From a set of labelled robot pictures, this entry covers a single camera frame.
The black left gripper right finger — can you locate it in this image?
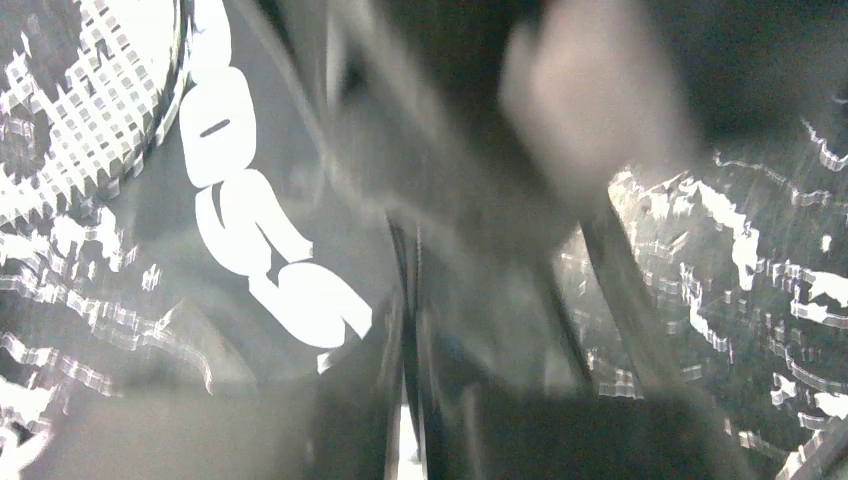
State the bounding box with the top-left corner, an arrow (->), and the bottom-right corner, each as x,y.
417,311 -> 736,479

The black racket bag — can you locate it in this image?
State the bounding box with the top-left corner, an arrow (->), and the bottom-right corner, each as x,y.
39,0 -> 598,480

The badminton racket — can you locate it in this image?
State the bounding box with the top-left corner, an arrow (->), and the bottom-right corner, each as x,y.
1,1 -> 195,224

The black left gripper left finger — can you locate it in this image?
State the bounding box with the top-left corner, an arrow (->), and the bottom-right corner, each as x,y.
297,298 -> 405,479

